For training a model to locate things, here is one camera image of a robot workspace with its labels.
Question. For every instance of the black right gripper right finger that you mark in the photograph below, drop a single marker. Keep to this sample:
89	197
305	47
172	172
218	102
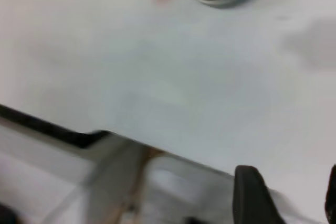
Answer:
332	197

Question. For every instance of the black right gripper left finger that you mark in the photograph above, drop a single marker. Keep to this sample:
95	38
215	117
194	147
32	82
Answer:
252	200

